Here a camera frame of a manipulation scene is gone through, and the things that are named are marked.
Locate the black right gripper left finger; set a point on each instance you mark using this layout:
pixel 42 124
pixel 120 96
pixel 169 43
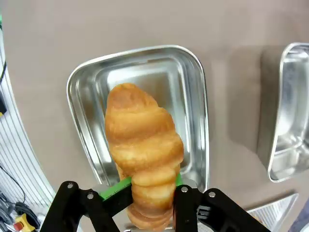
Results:
pixel 72 207

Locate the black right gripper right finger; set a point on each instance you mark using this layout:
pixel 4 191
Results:
pixel 207 210

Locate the golden brown croissant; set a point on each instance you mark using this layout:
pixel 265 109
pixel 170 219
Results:
pixel 142 149

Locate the clear ribbed container lid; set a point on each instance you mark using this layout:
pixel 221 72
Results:
pixel 275 210

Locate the shallow steel container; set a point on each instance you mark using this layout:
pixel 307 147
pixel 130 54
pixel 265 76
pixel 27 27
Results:
pixel 154 96

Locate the deep steel container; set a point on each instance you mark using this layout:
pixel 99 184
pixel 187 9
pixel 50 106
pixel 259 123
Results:
pixel 292 116

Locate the yellow emergency stop box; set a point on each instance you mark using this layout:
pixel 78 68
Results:
pixel 22 221

